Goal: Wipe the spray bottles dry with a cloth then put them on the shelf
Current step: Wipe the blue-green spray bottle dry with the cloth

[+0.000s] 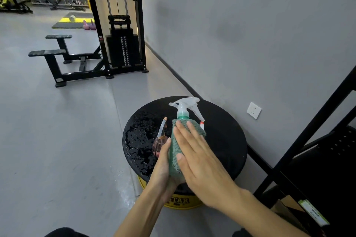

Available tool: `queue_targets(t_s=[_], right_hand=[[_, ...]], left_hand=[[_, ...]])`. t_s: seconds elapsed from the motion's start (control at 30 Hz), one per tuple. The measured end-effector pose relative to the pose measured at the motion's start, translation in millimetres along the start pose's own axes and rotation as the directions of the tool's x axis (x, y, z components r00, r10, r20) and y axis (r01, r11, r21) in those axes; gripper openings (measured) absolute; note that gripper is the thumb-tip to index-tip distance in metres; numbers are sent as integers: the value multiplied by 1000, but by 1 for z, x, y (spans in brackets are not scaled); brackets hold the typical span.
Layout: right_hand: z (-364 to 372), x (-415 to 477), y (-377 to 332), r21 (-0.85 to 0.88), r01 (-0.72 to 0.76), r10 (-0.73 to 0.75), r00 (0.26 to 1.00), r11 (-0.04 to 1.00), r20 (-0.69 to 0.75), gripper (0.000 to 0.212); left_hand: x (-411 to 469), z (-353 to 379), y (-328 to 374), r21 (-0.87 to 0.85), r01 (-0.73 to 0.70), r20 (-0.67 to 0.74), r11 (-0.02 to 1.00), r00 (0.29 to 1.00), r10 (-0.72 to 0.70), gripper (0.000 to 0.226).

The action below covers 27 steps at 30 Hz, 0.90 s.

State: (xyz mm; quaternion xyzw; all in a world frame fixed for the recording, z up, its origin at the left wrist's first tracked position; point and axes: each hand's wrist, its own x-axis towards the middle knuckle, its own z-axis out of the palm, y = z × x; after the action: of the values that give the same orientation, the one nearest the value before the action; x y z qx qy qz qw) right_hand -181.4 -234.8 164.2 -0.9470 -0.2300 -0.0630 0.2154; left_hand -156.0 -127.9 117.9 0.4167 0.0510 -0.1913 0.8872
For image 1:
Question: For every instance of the person's left hand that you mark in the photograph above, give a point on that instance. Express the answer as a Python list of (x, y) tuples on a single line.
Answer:
[(161, 178)]

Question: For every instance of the person's right hand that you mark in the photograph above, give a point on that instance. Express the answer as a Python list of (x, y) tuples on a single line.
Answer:
[(205, 175)]

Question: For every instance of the green cleaning cloth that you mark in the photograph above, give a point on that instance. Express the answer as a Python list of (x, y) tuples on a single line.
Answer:
[(173, 156)]

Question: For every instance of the pink spray bottle grey nozzle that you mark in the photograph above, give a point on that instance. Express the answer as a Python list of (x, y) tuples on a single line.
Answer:
[(158, 145)]

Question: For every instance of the pink bottle orange white nozzle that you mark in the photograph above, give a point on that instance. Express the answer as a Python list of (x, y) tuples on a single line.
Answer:
[(202, 126)]

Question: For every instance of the green spray bottle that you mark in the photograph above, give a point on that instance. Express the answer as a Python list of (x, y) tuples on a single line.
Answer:
[(182, 107)]

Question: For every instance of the black metal rack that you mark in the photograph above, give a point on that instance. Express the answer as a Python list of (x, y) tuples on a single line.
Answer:
[(319, 167)]

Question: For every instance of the person's left forearm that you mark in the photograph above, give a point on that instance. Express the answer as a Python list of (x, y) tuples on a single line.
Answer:
[(141, 217)]

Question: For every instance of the round black table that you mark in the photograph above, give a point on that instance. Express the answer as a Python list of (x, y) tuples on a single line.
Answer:
[(225, 139)]

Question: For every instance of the green white label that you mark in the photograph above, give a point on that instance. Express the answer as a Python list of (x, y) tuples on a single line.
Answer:
[(313, 212)]

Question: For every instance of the pink kettlebell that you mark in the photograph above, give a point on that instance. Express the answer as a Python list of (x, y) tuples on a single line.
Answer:
[(92, 26), (86, 26)]

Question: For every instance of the yellow exercise mat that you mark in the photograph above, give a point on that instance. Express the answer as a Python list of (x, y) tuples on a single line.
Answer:
[(83, 20)]

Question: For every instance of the grey exercise mat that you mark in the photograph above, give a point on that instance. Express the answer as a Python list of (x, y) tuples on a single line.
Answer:
[(65, 25)]

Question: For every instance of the pale foam roller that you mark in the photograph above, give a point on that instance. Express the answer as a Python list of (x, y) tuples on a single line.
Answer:
[(72, 18)]

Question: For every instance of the white wall socket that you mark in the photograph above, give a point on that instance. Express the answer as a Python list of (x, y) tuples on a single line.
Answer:
[(254, 110)]

